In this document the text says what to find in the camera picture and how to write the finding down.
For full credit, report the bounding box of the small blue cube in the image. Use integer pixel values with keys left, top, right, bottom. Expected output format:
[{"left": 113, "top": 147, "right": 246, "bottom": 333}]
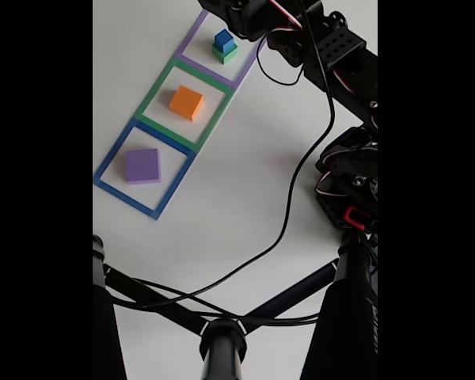
[{"left": 213, "top": 28, "right": 234, "bottom": 53}]

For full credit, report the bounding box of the green cube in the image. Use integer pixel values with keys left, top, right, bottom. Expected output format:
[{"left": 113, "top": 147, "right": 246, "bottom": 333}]
[{"left": 211, "top": 41, "right": 239, "bottom": 65}]

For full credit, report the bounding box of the orange block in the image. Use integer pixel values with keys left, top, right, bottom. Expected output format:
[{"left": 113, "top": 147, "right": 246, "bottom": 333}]
[{"left": 169, "top": 85, "right": 205, "bottom": 122}]

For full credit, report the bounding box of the large purple block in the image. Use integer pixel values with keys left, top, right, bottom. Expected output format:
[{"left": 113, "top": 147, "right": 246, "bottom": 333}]
[{"left": 124, "top": 148, "right": 162, "bottom": 186}]

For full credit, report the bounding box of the red clamp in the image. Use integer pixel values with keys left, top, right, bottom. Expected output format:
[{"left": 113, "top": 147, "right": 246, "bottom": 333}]
[{"left": 343, "top": 206, "right": 371, "bottom": 226}]

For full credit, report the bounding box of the black tripod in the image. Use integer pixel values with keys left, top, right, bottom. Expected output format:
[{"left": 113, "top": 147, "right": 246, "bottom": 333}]
[{"left": 93, "top": 233, "right": 378, "bottom": 380}]

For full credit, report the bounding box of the purple square frame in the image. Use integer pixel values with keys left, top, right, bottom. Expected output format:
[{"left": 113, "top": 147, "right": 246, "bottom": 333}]
[{"left": 175, "top": 7, "right": 267, "bottom": 90}]

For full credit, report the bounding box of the servo wire loop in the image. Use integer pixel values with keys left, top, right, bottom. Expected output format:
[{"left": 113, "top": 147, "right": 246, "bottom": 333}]
[{"left": 255, "top": 33, "right": 305, "bottom": 86}]

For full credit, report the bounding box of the green square frame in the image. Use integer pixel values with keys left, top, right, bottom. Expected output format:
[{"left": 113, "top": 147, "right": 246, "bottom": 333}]
[{"left": 133, "top": 58, "right": 235, "bottom": 154}]

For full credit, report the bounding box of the black cable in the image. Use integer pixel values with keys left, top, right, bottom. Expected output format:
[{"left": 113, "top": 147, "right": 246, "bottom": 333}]
[
  {"left": 106, "top": 276, "right": 324, "bottom": 328},
  {"left": 110, "top": 0, "right": 336, "bottom": 314}
]

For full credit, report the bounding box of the blue square frame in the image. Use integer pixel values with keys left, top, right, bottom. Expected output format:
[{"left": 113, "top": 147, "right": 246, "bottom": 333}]
[{"left": 93, "top": 118, "right": 198, "bottom": 221}]

